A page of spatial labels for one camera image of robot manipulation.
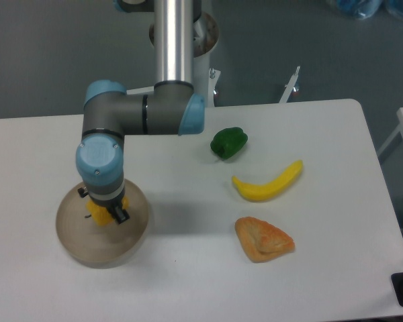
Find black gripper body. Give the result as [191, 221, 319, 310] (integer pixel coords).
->
[87, 191, 126, 215]

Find yellow bell pepper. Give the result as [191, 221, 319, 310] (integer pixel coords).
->
[84, 201, 115, 227]

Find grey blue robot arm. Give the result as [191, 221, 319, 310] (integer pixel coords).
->
[75, 1, 205, 224]

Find beige round plate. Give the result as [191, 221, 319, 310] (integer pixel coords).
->
[56, 180, 150, 268]

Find green bell pepper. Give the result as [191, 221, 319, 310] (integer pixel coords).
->
[210, 127, 248, 160]

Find yellow banana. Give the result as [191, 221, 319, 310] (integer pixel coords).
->
[232, 160, 304, 202]

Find golden triangular pastry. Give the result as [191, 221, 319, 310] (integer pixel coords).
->
[234, 217, 295, 263]

